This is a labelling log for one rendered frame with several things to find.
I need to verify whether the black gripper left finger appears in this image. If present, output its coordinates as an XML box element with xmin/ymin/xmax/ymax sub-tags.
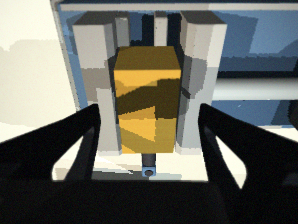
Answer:
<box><xmin>0</xmin><ymin>104</ymin><xmax>101</xmax><ymax>180</ymax></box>

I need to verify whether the yellow rectangular block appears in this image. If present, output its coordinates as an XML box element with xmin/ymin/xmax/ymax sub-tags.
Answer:
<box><xmin>114</xmin><ymin>46</ymin><xmax>181</xmax><ymax>154</ymax></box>

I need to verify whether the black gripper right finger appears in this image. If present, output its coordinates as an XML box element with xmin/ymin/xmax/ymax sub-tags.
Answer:
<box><xmin>198</xmin><ymin>103</ymin><xmax>298</xmax><ymax>224</ymax></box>

